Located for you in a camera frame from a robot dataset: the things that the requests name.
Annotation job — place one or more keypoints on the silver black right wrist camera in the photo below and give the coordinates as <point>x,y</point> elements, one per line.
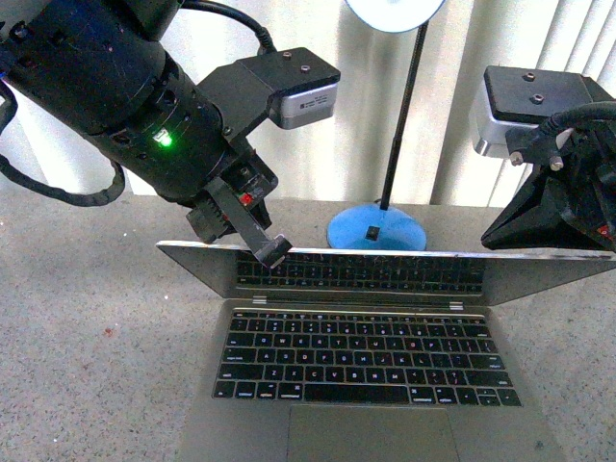
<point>514,97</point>

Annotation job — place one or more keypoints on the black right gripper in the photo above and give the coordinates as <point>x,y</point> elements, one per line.
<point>568,201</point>

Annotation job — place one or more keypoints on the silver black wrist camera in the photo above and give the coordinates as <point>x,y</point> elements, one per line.
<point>514,97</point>
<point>292,88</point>

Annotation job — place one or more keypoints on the blue desk lamp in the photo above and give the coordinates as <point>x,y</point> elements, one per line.
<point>380,226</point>

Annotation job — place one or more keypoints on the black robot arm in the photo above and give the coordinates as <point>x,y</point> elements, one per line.
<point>101,69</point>

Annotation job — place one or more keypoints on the silver laptop with black keyboard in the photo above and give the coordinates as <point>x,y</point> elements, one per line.
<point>349,355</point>

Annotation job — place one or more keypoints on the white vertical blinds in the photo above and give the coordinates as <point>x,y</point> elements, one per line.
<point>344,157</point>

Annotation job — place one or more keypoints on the black gripper with LED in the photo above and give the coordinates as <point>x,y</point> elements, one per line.
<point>174,142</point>

